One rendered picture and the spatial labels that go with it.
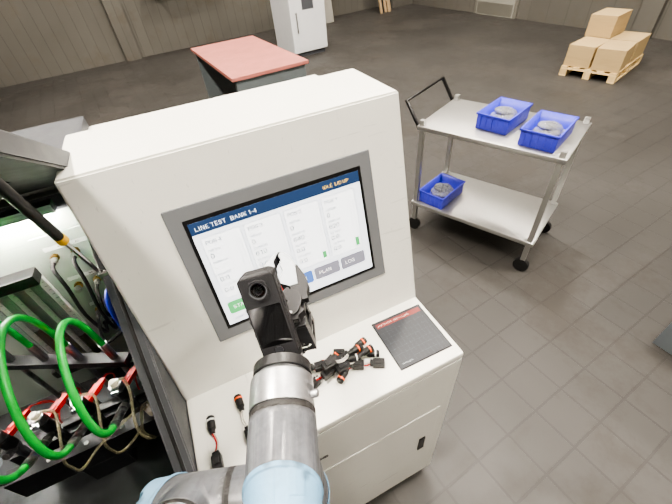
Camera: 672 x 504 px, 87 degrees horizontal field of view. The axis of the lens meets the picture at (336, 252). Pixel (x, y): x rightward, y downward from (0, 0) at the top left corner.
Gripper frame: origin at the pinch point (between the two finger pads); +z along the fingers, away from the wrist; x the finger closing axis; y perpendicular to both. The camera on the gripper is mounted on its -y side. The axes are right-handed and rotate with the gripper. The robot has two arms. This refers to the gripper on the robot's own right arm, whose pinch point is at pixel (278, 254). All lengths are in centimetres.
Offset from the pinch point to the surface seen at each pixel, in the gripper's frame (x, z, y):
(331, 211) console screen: 8.5, 26.4, 13.6
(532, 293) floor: 115, 93, 163
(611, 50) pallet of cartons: 382, 420, 162
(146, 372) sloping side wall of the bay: -38.3, 1.5, 25.4
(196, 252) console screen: -20.9, 16.4, 8.2
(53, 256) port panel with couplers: -58, 27, 7
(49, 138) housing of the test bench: -55, 49, -12
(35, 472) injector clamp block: -70, -9, 39
